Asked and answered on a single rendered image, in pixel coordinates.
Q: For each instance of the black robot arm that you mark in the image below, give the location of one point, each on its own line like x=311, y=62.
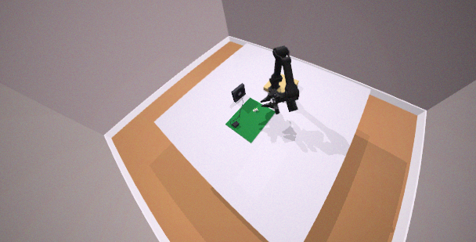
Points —
x=291, y=90

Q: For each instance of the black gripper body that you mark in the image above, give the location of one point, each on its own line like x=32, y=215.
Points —
x=275, y=104

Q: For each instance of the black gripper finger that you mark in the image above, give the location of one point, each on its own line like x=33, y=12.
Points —
x=268, y=105
x=266, y=99

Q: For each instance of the green circuit board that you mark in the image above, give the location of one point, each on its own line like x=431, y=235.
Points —
x=252, y=118

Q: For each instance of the black cooling fan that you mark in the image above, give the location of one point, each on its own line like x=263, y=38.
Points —
x=238, y=92

